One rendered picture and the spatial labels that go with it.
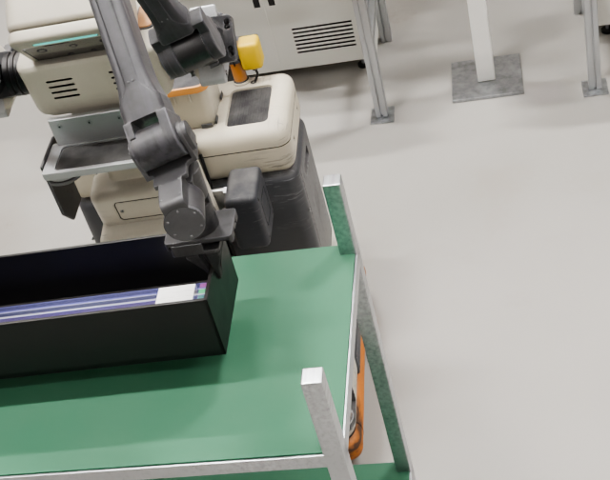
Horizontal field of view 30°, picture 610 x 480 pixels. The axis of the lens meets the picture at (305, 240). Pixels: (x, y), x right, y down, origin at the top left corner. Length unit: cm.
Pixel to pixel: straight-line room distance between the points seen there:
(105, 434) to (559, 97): 244
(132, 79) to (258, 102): 105
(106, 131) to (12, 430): 64
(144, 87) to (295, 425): 53
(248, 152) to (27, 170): 179
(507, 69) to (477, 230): 83
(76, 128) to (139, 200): 22
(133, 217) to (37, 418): 66
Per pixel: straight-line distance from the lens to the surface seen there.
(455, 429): 283
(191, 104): 252
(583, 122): 371
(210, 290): 164
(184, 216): 152
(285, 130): 250
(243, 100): 262
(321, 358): 173
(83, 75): 215
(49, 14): 204
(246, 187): 244
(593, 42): 375
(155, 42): 195
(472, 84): 394
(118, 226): 237
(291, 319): 181
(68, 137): 222
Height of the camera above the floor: 218
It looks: 39 degrees down
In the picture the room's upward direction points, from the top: 16 degrees counter-clockwise
